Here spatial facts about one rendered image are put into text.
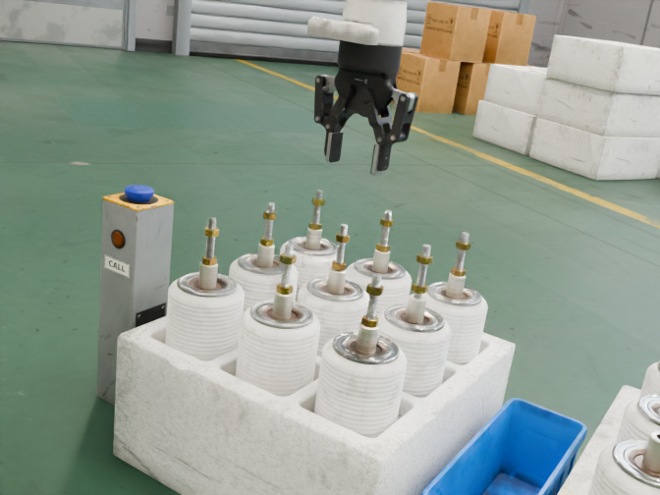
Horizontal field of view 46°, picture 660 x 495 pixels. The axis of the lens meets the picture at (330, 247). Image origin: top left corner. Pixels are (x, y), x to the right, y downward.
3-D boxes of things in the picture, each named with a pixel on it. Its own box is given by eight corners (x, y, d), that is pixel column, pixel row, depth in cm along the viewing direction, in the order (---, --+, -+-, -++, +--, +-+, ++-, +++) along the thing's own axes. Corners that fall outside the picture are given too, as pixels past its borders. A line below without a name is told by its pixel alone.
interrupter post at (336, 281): (323, 289, 103) (326, 265, 101) (340, 289, 103) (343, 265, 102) (329, 296, 100) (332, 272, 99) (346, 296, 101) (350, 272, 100)
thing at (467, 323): (475, 427, 108) (501, 309, 103) (412, 430, 106) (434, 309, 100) (449, 392, 117) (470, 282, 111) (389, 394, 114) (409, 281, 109)
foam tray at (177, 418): (357, 600, 84) (381, 461, 79) (111, 455, 104) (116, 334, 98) (492, 451, 116) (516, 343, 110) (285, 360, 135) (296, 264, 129)
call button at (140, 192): (137, 207, 105) (138, 193, 105) (117, 200, 107) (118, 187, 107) (159, 203, 109) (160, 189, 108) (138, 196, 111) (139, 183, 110)
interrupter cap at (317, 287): (299, 282, 104) (300, 277, 104) (351, 281, 107) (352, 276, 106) (316, 304, 97) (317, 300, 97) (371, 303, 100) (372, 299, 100)
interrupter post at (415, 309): (427, 323, 96) (431, 299, 95) (413, 327, 95) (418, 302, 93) (412, 315, 98) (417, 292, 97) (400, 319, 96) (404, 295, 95)
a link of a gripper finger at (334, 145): (343, 132, 98) (339, 161, 99) (339, 131, 98) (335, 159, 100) (333, 134, 96) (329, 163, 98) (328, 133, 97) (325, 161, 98)
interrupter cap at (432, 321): (456, 327, 96) (457, 322, 96) (415, 340, 91) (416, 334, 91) (412, 304, 101) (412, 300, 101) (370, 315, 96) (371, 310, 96)
